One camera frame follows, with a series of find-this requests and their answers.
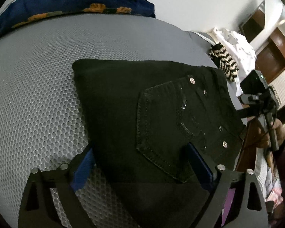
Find black denim pants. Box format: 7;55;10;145
72;59;245;227

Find person's right hand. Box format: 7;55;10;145
250;118;285;149

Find brown white wardrobe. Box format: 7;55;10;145
255;28;285;124

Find purple floral cloth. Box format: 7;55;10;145
220;135;285;228

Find grey white striped cloth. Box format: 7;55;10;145
254;148;274;200

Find white crumpled cloth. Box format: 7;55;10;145
208;27;256;97

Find black white zigzag cloth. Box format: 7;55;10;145
208;43;239;82

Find blue orange patterned blanket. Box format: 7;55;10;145
0;0;155;37

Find dark wall-mounted box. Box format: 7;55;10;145
239;0;266;43

